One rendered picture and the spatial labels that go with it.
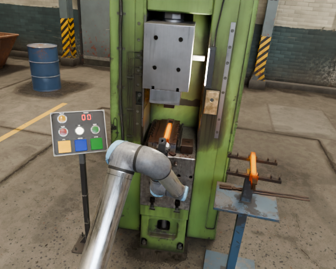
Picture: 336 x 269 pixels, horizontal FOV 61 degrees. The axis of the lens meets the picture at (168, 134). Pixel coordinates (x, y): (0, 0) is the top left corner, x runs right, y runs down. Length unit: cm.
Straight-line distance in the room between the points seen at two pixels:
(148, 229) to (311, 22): 647
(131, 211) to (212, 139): 97
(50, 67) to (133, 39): 452
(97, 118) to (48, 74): 450
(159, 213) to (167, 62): 115
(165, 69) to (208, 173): 91
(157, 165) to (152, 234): 135
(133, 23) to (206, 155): 106
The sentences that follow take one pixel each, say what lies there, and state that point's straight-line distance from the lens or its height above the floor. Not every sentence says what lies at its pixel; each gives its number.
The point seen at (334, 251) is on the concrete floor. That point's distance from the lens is 307.
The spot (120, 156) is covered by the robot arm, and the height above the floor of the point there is 130.
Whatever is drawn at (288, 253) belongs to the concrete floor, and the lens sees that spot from 285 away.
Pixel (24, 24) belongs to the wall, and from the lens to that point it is 983.
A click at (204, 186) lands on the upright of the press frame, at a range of 235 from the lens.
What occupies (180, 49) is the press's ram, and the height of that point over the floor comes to 163.
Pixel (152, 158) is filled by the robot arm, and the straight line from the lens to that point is 118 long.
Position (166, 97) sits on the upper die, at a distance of 189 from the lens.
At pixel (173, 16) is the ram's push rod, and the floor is 180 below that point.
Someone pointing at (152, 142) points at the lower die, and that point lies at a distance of 203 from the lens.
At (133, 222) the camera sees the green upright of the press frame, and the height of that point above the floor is 10.
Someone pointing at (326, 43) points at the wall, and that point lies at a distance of 796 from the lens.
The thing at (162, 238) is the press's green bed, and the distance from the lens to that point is 247.
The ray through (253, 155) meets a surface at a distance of 195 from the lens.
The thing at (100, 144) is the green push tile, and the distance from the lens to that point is 195.
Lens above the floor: 190
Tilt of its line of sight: 25 degrees down
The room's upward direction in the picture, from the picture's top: 4 degrees clockwise
